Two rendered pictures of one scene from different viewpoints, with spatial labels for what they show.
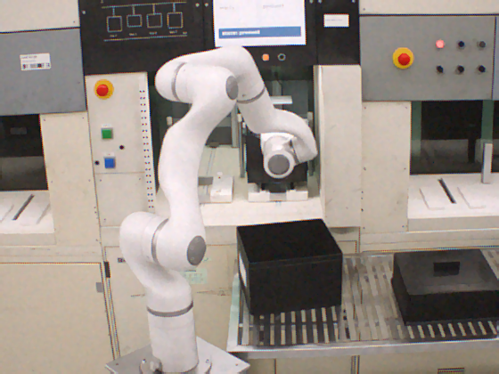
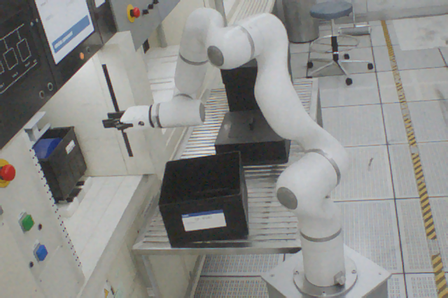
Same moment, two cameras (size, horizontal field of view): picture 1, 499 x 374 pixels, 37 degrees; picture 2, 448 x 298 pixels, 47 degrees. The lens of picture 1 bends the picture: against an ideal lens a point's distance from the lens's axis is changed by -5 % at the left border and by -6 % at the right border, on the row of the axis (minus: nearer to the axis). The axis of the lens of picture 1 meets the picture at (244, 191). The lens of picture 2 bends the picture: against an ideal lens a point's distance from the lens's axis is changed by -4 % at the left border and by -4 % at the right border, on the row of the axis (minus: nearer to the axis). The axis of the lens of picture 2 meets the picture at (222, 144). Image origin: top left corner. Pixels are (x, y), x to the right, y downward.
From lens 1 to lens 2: 215 cm
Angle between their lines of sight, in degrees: 68
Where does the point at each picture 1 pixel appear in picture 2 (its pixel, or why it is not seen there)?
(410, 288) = (275, 139)
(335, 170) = not seen: hidden behind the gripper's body
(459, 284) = not seen: hidden behind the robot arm
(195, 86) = (271, 33)
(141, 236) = (326, 175)
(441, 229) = (172, 131)
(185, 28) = (33, 54)
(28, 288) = not seen: outside the picture
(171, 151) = (293, 96)
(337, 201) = (152, 147)
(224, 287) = (131, 283)
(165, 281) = (326, 204)
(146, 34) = (10, 79)
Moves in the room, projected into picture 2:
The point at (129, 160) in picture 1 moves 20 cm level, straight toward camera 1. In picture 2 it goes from (49, 235) to (120, 225)
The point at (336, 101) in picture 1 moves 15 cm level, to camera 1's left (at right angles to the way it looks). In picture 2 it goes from (129, 66) to (116, 84)
